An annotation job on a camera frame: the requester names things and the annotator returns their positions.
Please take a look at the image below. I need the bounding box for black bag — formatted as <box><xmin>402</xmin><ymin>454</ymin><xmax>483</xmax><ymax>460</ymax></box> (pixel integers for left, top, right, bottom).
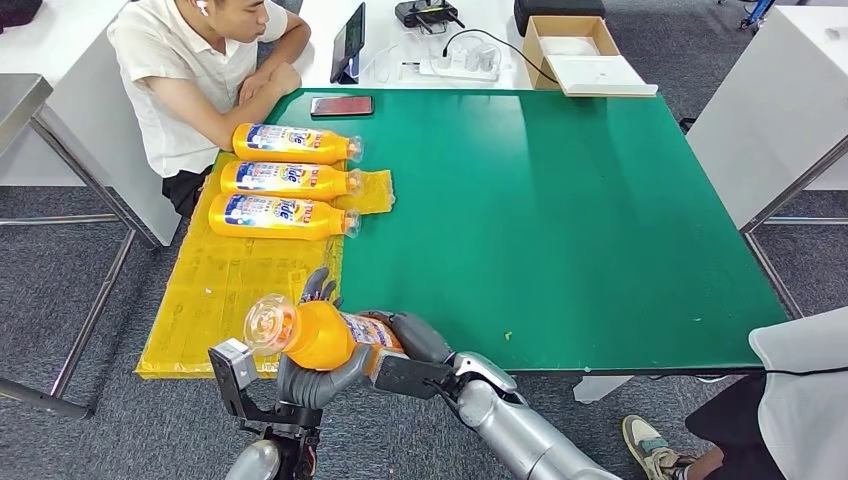
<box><xmin>0</xmin><ymin>0</ymin><xmax>44</xmax><ymax>28</ymax></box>

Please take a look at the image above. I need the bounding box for cardboard box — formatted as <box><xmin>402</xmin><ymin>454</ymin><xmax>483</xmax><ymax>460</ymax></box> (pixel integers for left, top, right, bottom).
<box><xmin>521</xmin><ymin>15</ymin><xmax>621</xmax><ymax>91</ymax></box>

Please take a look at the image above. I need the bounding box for thin black cable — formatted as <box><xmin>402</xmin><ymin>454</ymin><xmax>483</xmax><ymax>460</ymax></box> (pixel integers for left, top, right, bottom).
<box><xmin>645</xmin><ymin>366</ymin><xmax>848</xmax><ymax>384</ymax></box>

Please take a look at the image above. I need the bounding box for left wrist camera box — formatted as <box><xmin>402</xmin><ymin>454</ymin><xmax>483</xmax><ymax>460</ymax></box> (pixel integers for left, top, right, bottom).
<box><xmin>207</xmin><ymin>338</ymin><xmax>260</xmax><ymax>420</ymax></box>

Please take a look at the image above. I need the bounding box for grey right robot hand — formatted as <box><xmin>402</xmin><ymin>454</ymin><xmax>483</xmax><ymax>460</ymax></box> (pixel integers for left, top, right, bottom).
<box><xmin>360</xmin><ymin>309</ymin><xmax>458</xmax><ymax>366</ymax></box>

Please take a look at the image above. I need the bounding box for person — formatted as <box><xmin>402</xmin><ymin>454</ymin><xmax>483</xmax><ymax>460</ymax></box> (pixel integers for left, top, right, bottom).
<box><xmin>621</xmin><ymin>305</ymin><xmax>848</xmax><ymax>480</ymax></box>
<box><xmin>107</xmin><ymin>0</ymin><xmax>313</xmax><ymax>219</ymax></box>

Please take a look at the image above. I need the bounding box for white power strip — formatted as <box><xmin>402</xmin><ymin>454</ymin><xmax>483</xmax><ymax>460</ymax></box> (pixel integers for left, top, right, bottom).
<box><xmin>418</xmin><ymin>44</ymin><xmax>501</xmax><ymax>83</ymax></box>

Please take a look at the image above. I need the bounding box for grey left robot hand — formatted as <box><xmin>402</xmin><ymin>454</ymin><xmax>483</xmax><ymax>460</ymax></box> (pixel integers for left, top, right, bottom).
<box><xmin>276</xmin><ymin>266</ymin><xmax>376</xmax><ymax>412</ymax></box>

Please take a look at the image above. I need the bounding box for red smartphone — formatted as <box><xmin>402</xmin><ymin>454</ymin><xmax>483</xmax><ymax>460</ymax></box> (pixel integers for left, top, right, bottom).
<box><xmin>309</xmin><ymin>95</ymin><xmax>375</xmax><ymax>119</ymax></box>

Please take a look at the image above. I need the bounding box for black case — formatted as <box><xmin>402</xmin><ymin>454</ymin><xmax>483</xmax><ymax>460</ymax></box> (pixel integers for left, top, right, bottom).
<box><xmin>513</xmin><ymin>0</ymin><xmax>606</xmax><ymax>38</ymax></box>

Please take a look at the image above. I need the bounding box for white desk with metal frame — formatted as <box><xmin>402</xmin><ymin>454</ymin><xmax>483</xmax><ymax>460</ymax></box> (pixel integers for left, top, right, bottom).
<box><xmin>686</xmin><ymin>5</ymin><xmax>848</xmax><ymax>319</ymax></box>

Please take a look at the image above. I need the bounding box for orange detergent bottle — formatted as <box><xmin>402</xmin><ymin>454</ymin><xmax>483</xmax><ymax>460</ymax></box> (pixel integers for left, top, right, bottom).
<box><xmin>219</xmin><ymin>160</ymin><xmax>364</xmax><ymax>203</ymax></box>
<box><xmin>243</xmin><ymin>294</ymin><xmax>405</xmax><ymax>372</ymax></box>
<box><xmin>231</xmin><ymin>122</ymin><xmax>364</xmax><ymax>166</ymax></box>
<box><xmin>207</xmin><ymin>192</ymin><xmax>362</xmax><ymax>242</ymax></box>

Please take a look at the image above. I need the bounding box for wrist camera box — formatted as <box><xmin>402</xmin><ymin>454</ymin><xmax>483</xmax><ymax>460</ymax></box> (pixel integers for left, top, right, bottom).
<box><xmin>207</xmin><ymin>338</ymin><xmax>260</xmax><ymax>420</ymax></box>
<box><xmin>370</xmin><ymin>351</ymin><xmax>455</xmax><ymax>401</ymax></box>

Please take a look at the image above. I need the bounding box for black remote controller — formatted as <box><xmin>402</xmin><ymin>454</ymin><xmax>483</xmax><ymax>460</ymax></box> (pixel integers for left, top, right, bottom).
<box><xmin>394</xmin><ymin>0</ymin><xmax>466</xmax><ymax>36</ymax></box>

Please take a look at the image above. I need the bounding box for blue metal frame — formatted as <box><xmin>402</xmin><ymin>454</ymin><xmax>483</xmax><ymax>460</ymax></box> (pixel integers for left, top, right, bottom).
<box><xmin>741</xmin><ymin>0</ymin><xmax>775</xmax><ymax>29</ymax></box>

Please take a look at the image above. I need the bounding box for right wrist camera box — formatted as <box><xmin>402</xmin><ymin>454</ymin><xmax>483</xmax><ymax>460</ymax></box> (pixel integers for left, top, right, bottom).
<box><xmin>370</xmin><ymin>351</ymin><xmax>455</xmax><ymax>401</ymax></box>

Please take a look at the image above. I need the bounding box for black tablet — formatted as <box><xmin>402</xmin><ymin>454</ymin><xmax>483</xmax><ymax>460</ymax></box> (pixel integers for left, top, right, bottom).
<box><xmin>329</xmin><ymin>1</ymin><xmax>367</xmax><ymax>85</ymax></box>

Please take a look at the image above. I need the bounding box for white box insert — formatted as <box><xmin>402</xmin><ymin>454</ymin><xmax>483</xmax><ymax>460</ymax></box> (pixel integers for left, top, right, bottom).
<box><xmin>537</xmin><ymin>36</ymin><xmax>600</xmax><ymax>57</ymax></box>

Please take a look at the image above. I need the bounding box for steel table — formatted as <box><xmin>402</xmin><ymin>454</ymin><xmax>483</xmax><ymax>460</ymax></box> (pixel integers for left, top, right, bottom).
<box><xmin>0</xmin><ymin>72</ymin><xmax>162</xmax><ymax>420</ymax></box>

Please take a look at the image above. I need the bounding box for white flat lid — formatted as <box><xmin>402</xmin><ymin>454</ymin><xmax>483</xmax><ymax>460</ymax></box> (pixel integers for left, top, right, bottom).
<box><xmin>544</xmin><ymin>54</ymin><xmax>659</xmax><ymax>99</ymax></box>

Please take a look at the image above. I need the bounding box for white cabinet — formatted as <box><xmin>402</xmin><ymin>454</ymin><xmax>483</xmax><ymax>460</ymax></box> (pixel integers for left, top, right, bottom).
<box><xmin>0</xmin><ymin>0</ymin><xmax>181</xmax><ymax>246</ymax></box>

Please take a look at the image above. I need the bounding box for yellow plastic sheet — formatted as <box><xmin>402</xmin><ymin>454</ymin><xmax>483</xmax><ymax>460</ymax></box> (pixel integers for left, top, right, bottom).
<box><xmin>135</xmin><ymin>150</ymin><xmax>396</xmax><ymax>380</ymax></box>

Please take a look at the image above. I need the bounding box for white table foot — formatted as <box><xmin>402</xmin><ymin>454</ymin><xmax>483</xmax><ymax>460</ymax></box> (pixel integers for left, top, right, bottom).
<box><xmin>573</xmin><ymin>374</ymin><xmax>636</xmax><ymax>405</ymax></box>

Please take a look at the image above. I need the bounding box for black power cable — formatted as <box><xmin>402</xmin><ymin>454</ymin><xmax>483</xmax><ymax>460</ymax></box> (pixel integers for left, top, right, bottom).
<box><xmin>441</xmin><ymin>28</ymin><xmax>559</xmax><ymax>85</ymax></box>

